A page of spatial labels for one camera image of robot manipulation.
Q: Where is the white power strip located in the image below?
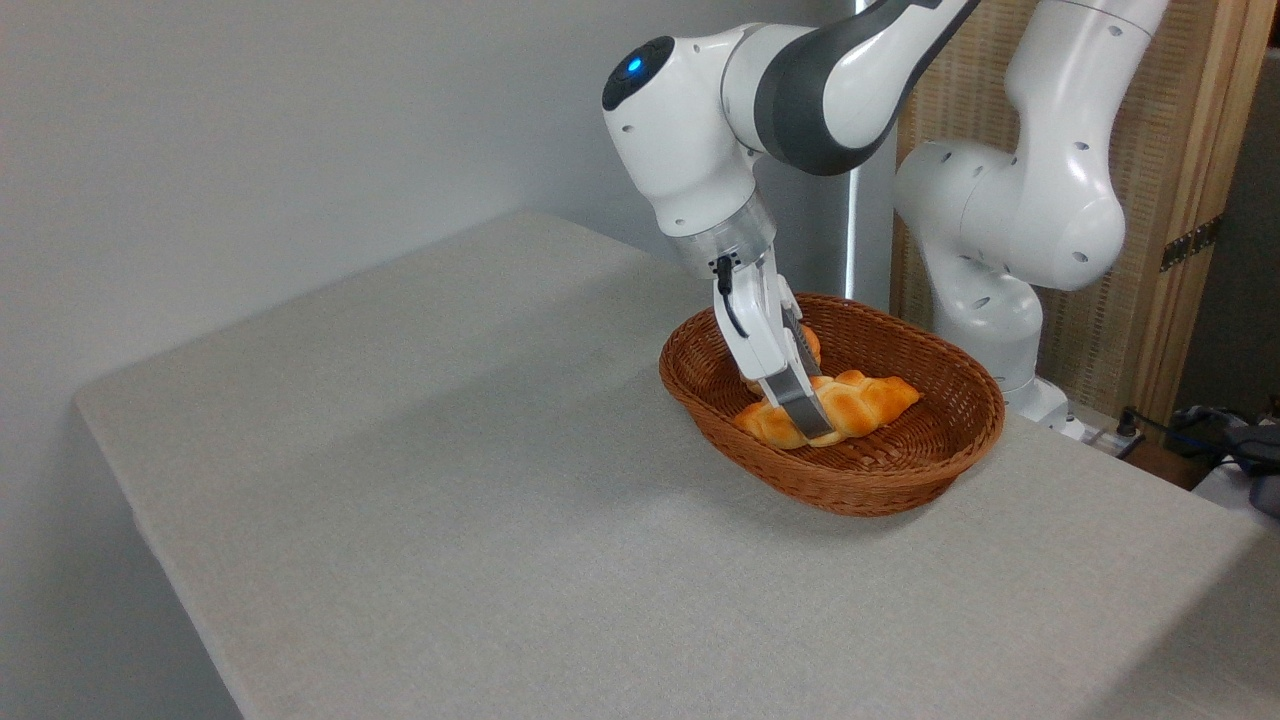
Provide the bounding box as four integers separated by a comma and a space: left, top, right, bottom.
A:
1083, 424, 1142, 459

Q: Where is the wooden woven folding screen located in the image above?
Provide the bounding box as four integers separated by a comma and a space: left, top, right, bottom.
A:
890, 0, 1280, 441

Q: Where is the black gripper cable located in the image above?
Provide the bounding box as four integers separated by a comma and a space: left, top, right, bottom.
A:
712, 254, 750, 340

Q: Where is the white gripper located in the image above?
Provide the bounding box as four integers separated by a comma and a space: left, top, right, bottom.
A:
711, 246, 837, 442

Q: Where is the round orange bread roll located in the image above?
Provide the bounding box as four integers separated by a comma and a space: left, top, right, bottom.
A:
743, 324, 824, 394

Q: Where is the brown wicker basket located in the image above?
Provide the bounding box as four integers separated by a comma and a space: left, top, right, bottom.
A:
658, 292, 1007, 518

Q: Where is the dark metal screen hinge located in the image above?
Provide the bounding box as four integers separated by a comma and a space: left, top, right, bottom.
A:
1160, 215, 1222, 273

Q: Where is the black floor cable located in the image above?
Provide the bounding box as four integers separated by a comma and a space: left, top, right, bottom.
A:
1117, 404, 1280, 473

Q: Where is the dark grey bundle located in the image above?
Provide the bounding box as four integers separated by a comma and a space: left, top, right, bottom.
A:
1168, 403, 1280, 519

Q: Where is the braided long bread loaf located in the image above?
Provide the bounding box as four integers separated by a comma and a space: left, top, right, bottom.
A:
732, 369, 922, 450

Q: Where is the grey tablecloth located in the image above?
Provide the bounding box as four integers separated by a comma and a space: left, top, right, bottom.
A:
74, 210, 1280, 720

